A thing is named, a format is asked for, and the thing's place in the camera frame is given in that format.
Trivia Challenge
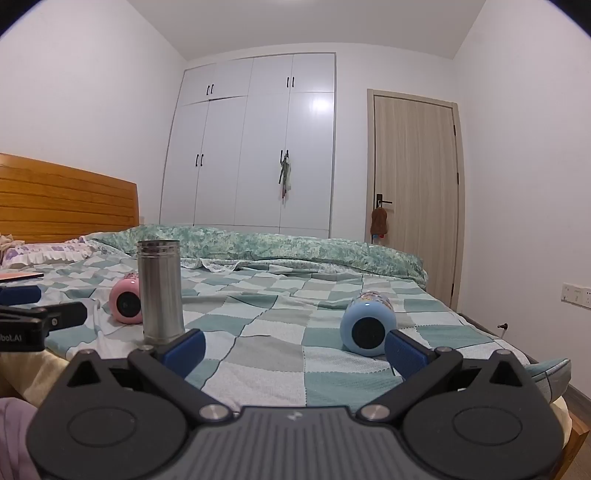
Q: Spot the white wall socket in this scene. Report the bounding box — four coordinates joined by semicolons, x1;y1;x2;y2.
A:
561;282;591;309

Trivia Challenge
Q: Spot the teal bed sheet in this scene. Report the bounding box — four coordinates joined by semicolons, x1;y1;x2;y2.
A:
524;357;573;403

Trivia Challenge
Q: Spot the wooden bed frame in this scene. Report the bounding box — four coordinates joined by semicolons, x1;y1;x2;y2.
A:
561;406;591;480

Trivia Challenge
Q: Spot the wooden bed headboard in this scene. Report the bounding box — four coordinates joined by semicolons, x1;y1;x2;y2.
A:
0;153;140;244

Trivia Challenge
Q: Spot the checkered blanket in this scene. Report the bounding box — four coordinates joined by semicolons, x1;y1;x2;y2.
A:
44;254;532;412

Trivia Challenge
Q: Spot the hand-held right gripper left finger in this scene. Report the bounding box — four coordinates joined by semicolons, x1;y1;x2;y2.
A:
62;329;232;423

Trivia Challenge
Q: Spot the white wardrobe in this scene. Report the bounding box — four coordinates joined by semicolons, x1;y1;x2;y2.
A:
159;52;336;239

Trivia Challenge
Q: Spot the brown plush hanging toy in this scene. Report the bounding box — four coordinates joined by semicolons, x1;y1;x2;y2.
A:
370;207;389;243

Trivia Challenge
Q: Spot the purple floral pillow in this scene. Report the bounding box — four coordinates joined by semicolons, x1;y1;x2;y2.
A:
0;236;100;269

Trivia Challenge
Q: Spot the pink clothing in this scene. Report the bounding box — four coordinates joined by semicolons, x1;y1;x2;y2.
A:
0;398;43;480

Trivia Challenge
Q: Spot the cream mattress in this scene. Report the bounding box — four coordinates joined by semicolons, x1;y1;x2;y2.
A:
0;347;75;409

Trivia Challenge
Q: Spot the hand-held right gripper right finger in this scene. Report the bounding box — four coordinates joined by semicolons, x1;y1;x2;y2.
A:
358;329;532;423

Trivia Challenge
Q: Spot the green cloth on wardrobe handle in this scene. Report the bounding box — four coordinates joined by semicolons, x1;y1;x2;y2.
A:
277;154;294;200

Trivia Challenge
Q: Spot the green floral quilt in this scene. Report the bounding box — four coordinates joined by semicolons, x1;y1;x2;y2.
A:
85;224;429;289

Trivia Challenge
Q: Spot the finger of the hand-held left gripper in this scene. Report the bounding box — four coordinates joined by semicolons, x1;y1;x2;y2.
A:
0;285;42;306
0;301;88;333

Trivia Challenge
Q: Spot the stainless steel cup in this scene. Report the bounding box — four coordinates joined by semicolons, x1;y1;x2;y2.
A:
137;239;186;347

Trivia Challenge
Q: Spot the light wooden door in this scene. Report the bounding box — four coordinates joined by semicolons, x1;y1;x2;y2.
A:
367;89;465;311

